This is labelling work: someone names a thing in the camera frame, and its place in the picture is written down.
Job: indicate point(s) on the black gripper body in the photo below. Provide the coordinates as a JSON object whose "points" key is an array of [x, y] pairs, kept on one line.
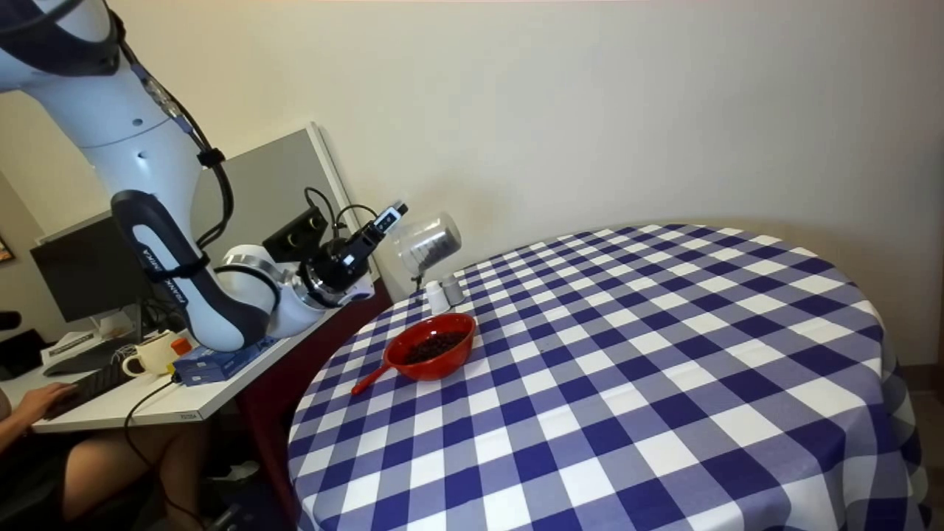
{"points": [[340, 265]]}

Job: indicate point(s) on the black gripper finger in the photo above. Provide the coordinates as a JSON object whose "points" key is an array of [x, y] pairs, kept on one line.
{"points": [[391, 222]]}

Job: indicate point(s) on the clear plastic measuring jug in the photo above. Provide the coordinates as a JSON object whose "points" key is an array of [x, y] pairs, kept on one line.
{"points": [[432, 239]]}

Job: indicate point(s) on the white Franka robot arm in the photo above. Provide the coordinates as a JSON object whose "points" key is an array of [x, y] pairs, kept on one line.
{"points": [[127, 120]]}

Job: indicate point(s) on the red plastic bowl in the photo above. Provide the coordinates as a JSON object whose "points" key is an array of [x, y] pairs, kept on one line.
{"points": [[432, 371]]}

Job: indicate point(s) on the person's hand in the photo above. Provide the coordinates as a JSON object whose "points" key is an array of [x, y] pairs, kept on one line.
{"points": [[45, 402]]}

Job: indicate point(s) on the small white shaker bottle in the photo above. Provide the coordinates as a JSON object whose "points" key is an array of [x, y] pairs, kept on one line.
{"points": [[433, 297]]}

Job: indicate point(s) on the grey partition panel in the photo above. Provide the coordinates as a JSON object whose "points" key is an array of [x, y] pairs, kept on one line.
{"points": [[265, 188]]}

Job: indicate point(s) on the blue flat device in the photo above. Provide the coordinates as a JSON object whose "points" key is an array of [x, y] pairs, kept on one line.
{"points": [[209, 371]]}

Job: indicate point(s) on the white desk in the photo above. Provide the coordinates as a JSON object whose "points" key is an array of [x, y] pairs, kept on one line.
{"points": [[196, 402]]}

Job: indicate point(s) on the white mug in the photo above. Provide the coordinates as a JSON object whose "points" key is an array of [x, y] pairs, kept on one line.
{"points": [[150, 357]]}

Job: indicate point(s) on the black computer monitor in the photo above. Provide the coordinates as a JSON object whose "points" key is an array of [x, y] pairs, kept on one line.
{"points": [[84, 270]]}

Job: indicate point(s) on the black keyboard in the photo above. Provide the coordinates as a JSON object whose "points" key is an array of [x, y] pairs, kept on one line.
{"points": [[90, 391]]}

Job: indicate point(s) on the blue white checked tablecloth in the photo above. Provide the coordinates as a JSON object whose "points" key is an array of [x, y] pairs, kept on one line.
{"points": [[638, 394]]}

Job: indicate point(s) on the person's bare leg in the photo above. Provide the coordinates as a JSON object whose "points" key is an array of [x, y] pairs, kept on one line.
{"points": [[119, 474]]}

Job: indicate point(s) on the black desk device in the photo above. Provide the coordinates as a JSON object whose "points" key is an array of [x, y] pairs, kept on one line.
{"points": [[17, 349]]}

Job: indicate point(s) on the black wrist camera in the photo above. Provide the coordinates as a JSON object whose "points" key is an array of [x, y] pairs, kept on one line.
{"points": [[295, 234]]}

